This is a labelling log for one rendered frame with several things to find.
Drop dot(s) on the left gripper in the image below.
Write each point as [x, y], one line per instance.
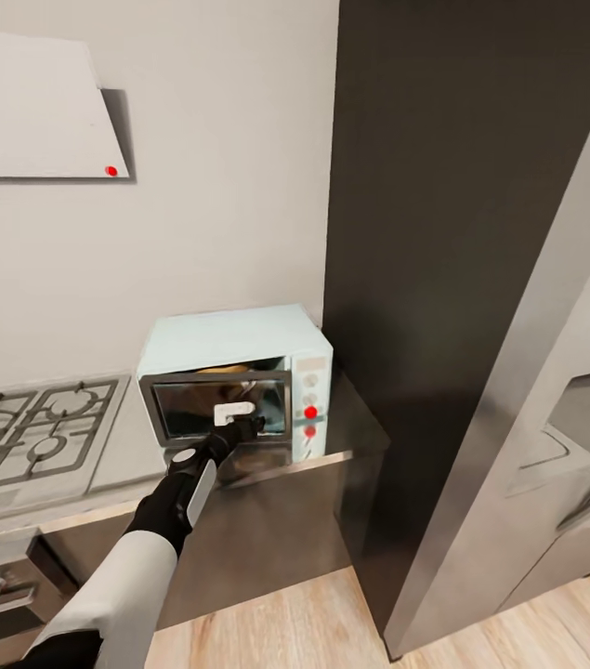
[239, 431]

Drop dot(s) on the fridge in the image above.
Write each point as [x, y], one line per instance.
[457, 299]

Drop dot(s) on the oven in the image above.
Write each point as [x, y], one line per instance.
[35, 586]

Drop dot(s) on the burner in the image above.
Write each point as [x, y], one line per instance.
[52, 438]

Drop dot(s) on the microwave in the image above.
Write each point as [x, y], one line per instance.
[290, 379]

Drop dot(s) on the range hood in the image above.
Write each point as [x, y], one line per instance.
[53, 117]

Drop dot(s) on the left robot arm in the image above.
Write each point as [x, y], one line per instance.
[111, 621]

